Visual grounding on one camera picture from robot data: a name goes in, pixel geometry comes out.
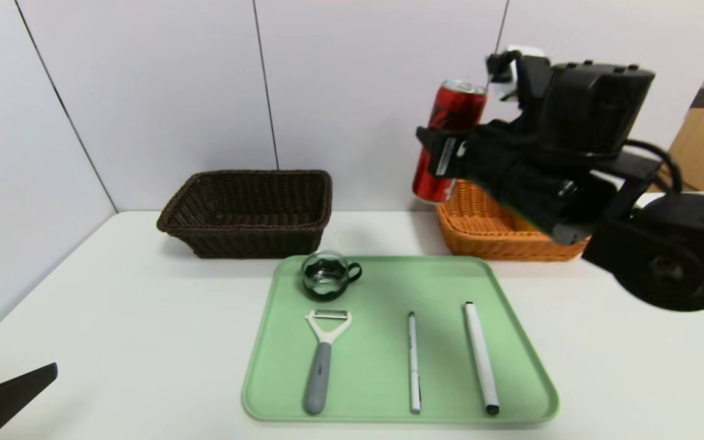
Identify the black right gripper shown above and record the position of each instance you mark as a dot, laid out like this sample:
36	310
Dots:
446	156

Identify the red soda can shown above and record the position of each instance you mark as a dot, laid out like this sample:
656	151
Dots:
456	110

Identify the thick white marker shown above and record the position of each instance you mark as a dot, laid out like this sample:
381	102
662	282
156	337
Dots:
481	360

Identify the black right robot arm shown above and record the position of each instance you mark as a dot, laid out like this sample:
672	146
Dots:
596	104

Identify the orange wicker basket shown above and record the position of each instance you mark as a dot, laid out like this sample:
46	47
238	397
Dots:
480	244

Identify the dark brown wicker basket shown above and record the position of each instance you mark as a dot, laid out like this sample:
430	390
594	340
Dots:
248	244

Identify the thin white pen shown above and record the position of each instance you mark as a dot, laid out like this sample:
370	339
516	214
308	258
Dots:
414	366

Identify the light green plastic tray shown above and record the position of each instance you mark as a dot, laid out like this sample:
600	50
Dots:
376	366

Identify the grey sign on cabinet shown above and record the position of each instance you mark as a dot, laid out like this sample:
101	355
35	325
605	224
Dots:
703	98

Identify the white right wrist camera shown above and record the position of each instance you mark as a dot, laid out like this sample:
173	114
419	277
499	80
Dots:
529	58

